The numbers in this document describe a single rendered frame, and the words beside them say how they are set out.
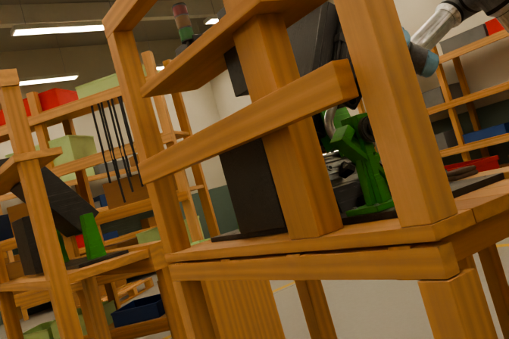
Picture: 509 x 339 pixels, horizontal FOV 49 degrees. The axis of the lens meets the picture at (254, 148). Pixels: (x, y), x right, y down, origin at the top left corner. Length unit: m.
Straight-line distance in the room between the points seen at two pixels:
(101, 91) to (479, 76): 5.15
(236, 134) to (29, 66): 9.74
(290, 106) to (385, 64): 0.29
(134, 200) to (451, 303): 3.61
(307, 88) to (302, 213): 0.37
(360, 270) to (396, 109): 0.43
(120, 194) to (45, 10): 5.20
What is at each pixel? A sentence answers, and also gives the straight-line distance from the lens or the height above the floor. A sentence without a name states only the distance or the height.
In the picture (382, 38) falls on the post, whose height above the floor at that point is 1.28.
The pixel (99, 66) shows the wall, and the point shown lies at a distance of 11.67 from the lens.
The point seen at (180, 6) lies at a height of 1.72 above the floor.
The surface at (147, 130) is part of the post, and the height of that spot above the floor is 1.41.
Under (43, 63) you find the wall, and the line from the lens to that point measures 11.34.
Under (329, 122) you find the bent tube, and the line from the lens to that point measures 1.80.
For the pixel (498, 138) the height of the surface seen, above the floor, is 0.81.
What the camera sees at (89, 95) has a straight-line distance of 4.74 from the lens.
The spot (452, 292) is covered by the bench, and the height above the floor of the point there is 0.74.
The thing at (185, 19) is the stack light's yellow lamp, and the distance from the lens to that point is 2.01.
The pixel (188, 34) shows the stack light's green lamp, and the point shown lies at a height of 1.62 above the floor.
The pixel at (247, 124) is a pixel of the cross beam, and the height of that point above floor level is 1.23.
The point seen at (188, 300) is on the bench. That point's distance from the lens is 2.43.
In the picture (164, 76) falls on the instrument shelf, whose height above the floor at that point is 1.51.
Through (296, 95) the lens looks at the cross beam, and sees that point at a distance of 1.38.
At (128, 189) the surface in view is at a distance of 4.64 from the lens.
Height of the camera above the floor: 1.05
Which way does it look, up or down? 4 degrees up
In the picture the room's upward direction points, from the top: 16 degrees counter-clockwise
